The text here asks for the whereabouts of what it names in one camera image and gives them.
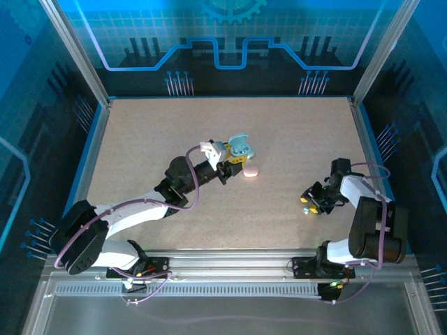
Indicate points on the blue earbud charging case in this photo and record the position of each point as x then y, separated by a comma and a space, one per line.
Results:
239, 139

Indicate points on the pink earbud charging case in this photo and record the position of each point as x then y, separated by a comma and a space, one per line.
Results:
251, 171

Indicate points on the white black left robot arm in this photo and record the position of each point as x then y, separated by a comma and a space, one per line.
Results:
136, 213

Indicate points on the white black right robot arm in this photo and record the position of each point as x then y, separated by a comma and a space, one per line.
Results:
352, 188

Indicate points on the small black electronics box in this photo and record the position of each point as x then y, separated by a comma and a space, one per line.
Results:
328, 293

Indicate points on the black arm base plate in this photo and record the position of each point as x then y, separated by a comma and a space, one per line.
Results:
157, 267
300, 261

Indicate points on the aluminium table side rail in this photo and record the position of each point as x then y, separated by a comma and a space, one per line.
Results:
365, 139
96, 146

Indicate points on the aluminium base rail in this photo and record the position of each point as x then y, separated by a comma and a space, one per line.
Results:
227, 265

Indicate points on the aluminium frame post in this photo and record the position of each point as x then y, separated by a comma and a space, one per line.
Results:
383, 52
78, 52

